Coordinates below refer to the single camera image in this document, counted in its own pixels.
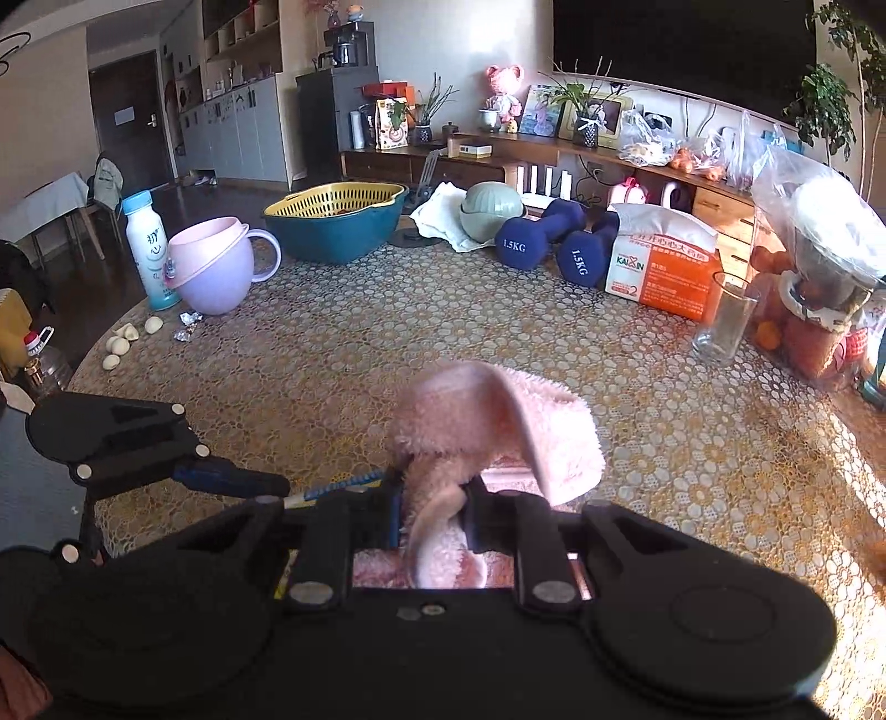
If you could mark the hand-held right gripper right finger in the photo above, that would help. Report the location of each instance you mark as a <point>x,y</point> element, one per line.
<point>474,516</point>

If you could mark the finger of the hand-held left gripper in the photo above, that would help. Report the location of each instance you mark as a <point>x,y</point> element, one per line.
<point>339,486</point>
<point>232,481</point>

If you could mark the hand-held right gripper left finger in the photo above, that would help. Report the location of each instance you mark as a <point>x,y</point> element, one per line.
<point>395,516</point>

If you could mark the pink fluffy cloth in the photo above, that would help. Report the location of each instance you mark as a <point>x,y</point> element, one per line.
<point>533,429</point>

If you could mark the yellow container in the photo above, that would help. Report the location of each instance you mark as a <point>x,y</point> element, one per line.
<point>14,332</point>

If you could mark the crumpled foil wrapper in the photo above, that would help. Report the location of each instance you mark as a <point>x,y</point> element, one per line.
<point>184,335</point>
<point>191,318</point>

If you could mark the garlic clove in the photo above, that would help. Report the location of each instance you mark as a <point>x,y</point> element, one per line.
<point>153,324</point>
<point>127,331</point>
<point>111,361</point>
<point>119,345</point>

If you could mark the cooking oil bottle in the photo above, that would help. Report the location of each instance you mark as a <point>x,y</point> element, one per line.
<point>45,367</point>

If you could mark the white milk bottle blue cap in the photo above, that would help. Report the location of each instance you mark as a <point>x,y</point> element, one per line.
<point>149,256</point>

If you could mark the pink strainer insert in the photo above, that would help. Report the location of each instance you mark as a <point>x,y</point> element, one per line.
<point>201,239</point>

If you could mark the teal plastic basin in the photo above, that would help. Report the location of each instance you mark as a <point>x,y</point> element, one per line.
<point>332,239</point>

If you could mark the blue dumbbell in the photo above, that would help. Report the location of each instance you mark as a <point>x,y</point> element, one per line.
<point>588,259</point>
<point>529,235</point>

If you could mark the yellow strainer basket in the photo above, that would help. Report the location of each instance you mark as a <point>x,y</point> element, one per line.
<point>332,199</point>

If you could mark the white towel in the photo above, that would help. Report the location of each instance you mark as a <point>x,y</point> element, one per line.
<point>439,211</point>

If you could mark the white and orange bag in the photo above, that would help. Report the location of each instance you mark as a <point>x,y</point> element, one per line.
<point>657,270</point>

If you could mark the green bowl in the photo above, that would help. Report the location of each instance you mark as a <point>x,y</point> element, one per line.
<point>493,208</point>

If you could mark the clear drinking glass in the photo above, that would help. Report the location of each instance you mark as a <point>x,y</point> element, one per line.
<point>723,325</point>

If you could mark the wooden dining chair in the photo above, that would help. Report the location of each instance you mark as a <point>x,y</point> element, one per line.
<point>104,190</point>

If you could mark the wooden media cabinet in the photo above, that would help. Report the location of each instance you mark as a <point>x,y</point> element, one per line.
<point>387,166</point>

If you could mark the dining table with white cloth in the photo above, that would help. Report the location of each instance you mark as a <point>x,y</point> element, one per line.
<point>41,208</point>

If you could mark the white slatted rack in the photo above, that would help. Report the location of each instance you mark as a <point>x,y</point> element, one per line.
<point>545,185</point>

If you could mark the grey storage cabinets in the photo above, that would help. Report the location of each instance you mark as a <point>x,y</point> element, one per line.
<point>242,131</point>

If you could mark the black refrigerator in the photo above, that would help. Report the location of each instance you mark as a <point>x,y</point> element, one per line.
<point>325,124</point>

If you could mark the white box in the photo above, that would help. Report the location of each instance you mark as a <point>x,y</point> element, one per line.
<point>476,148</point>

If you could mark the yellow paper bag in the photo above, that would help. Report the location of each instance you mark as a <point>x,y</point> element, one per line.
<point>391,124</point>

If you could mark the dark wooden door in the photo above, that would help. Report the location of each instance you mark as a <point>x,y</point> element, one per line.
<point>128,124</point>

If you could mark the small potted plant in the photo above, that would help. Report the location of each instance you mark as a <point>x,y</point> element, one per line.
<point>429,114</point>

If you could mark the unframed photo print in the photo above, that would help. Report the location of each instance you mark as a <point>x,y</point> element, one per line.
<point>540,111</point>

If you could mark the plant in dark vase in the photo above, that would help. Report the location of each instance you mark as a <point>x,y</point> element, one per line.
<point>585,118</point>

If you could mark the pink bear figurine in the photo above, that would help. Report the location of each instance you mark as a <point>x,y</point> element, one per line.
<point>503,93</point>

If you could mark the clear plastic bag with food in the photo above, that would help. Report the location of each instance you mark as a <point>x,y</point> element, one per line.
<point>824,277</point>

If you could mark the black coffee machine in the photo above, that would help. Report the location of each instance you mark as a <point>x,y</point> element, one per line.
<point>349,45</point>

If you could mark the black television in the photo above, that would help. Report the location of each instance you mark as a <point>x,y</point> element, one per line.
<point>685,48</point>

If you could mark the tall green houseplant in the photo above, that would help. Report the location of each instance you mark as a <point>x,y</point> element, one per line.
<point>827,104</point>

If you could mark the yellow photo frame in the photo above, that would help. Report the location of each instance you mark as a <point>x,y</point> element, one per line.
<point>619,118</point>

